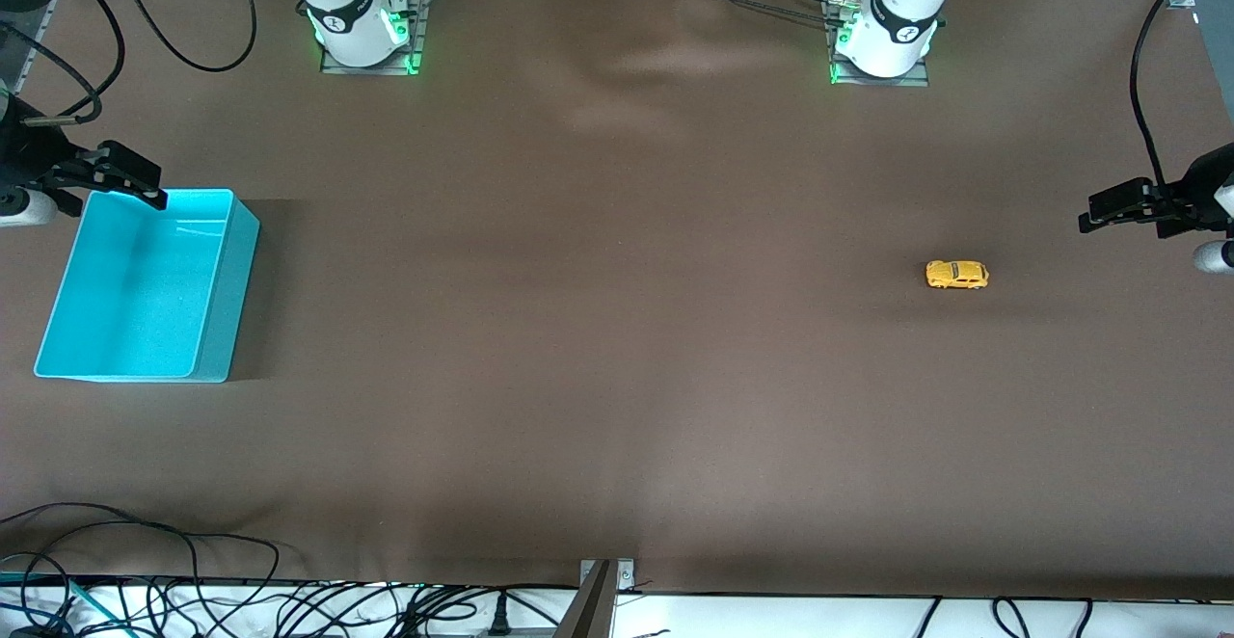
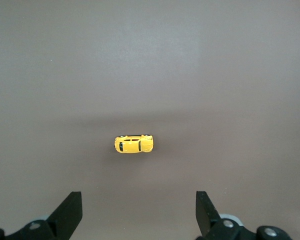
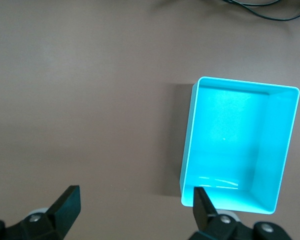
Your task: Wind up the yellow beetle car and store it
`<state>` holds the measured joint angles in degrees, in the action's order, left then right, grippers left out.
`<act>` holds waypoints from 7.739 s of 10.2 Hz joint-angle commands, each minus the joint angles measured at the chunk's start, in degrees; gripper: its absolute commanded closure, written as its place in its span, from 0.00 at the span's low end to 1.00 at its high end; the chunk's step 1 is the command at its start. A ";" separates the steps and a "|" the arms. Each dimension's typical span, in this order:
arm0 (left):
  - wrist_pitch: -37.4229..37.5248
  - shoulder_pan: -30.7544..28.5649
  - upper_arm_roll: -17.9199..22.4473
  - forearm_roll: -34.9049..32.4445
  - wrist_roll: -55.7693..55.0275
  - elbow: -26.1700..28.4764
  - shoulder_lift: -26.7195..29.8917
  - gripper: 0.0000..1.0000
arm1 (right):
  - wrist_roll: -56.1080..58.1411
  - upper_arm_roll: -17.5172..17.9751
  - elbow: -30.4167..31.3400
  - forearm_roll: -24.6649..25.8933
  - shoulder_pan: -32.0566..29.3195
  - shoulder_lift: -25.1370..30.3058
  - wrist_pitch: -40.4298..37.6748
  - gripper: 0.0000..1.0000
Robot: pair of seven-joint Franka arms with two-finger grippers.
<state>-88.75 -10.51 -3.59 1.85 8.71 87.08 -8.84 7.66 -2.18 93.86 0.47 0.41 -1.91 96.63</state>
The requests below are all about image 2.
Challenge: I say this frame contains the yellow beetle toy car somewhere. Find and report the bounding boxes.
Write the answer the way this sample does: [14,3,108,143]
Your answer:
[113,134,155,154]

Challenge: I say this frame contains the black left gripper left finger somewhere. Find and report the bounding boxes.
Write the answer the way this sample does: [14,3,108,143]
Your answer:
[0,191,83,240]

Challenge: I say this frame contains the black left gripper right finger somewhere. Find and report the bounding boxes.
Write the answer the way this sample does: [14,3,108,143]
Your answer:
[195,191,295,240]

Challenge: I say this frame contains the brown table cover sheet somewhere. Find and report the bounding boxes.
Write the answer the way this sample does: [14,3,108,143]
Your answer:
[0,0,300,240]

